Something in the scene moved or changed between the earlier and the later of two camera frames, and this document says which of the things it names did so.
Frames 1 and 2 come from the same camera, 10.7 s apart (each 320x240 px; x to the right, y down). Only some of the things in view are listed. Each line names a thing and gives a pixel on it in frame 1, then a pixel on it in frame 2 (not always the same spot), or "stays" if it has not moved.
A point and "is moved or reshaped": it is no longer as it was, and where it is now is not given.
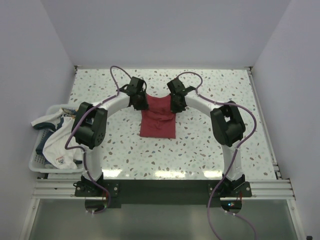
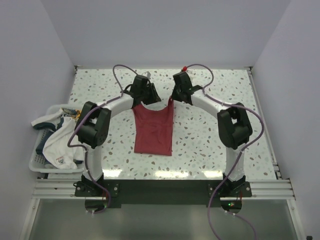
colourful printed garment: (70, 113) stays
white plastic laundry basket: (37, 163) stays
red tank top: (158, 121) is moved or reshaped
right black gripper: (173, 108) to (174, 97)
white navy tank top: (62, 149) stays
